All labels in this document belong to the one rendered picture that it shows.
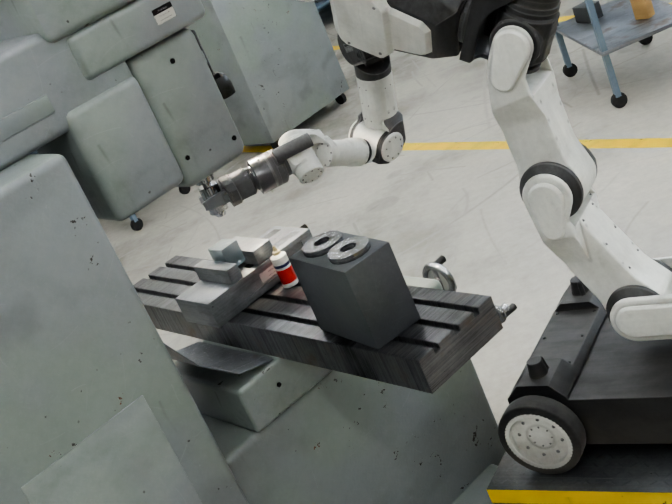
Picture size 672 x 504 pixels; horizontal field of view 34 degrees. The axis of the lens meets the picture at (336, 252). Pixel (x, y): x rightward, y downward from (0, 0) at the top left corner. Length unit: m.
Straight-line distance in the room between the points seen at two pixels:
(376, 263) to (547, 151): 0.49
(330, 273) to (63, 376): 0.56
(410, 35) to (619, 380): 0.91
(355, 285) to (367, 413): 0.66
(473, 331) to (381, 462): 0.69
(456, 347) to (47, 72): 0.98
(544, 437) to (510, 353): 1.35
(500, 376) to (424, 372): 1.70
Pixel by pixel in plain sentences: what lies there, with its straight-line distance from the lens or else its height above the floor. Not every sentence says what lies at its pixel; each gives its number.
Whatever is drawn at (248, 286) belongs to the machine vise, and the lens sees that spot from 2.66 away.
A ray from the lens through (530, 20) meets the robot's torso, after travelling 2.31.
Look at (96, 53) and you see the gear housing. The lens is 2.32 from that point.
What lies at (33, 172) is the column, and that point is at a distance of 2.14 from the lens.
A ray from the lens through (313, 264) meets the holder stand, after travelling 2.23.
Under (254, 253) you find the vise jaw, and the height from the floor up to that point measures 1.06.
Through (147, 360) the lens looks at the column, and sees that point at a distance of 2.27.
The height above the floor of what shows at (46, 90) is 1.66.
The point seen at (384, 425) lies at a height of 0.54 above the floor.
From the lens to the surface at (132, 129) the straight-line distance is 2.35.
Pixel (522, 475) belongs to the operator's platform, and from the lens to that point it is 2.68.
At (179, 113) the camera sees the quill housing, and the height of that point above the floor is 1.47.
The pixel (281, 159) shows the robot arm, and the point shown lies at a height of 1.26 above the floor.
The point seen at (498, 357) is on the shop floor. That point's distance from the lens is 3.93.
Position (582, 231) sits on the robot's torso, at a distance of 2.50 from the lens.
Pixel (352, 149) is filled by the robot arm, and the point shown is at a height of 1.17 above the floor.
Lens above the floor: 1.98
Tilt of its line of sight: 22 degrees down
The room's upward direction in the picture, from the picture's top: 24 degrees counter-clockwise
